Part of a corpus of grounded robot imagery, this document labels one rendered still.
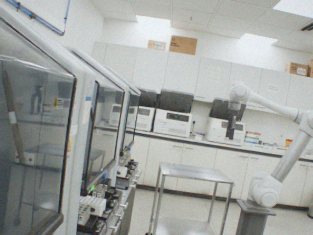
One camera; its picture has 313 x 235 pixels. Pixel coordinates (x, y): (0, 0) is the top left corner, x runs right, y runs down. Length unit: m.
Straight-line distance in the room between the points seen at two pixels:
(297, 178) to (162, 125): 2.32
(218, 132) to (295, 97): 1.51
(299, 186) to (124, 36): 3.86
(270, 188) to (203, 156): 2.50
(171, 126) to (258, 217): 2.43
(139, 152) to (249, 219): 2.51
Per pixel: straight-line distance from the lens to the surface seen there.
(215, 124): 4.36
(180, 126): 4.29
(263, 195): 1.96
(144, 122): 4.29
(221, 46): 5.07
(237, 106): 2.08
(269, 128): 5.21
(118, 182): 2.01
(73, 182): 1.02
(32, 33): 0.91
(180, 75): 4.58
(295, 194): 4.93
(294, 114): 2.17
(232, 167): 4.47
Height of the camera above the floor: 1.37
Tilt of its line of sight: 3 degrees down
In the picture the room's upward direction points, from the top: 9 degrees clockwise
